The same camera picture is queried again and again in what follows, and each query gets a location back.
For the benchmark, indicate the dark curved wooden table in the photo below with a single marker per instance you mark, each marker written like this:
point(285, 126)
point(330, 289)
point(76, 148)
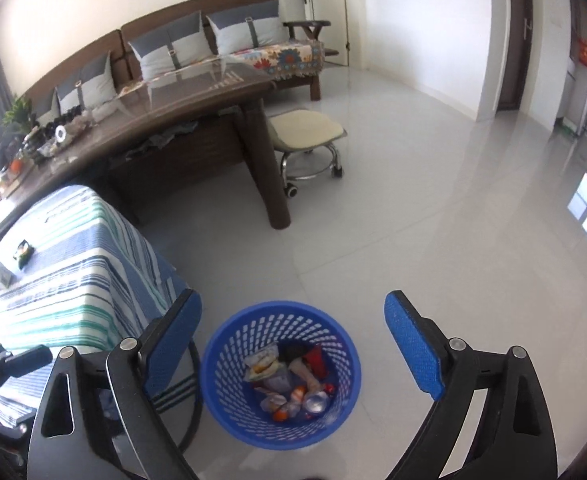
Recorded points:
point(188, 95)

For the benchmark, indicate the cream cushioned rolling stool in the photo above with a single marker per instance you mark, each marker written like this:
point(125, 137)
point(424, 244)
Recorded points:
point(302, 132)

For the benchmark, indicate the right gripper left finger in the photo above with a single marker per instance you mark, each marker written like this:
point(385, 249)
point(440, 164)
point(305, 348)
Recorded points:
point(69, 438)

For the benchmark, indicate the potted green plant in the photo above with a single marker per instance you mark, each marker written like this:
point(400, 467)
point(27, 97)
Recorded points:
point(18, 122)

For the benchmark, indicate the trash pile in basket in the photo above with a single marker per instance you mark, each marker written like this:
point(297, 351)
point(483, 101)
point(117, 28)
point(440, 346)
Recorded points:
point(291, 380)

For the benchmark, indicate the brown wooden sofa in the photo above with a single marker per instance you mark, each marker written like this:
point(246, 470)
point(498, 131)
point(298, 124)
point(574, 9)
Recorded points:
point(124, 66)

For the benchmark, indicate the blue plastic trash basket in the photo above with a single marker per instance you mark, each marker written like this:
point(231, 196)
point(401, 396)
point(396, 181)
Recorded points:
point(235, 406)

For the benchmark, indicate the fruit bowl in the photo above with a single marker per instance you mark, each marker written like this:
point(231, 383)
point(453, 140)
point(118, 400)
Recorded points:
point(20, 164)

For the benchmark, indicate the grey white cushion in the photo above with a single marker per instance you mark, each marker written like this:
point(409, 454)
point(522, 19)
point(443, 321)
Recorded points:
point(248, 27)
point(172, 46)
point(89, 86)

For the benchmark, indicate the striped blue green tablecloth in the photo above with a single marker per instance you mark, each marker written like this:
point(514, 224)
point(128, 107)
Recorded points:
point(83, 276)

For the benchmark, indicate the glass tray with items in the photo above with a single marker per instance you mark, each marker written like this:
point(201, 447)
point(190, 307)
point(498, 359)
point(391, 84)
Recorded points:
point(60, 134)

